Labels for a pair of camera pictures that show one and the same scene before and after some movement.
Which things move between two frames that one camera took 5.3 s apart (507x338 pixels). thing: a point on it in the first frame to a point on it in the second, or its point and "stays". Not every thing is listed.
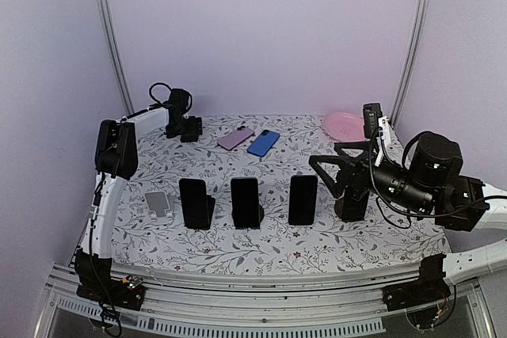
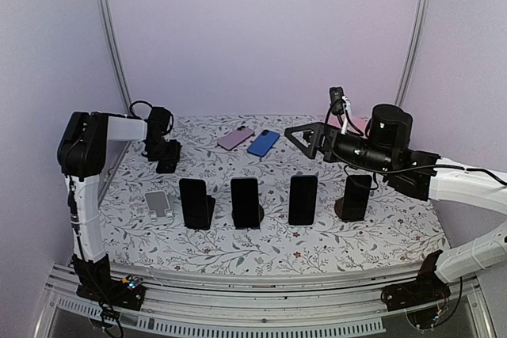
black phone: (193, 195) stays
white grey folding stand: (311, 226) stays
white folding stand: (161, 206) stays
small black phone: (189, 138) to (166, 166)
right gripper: (346, 169) to (317, 140)
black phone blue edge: (303, 199) stays
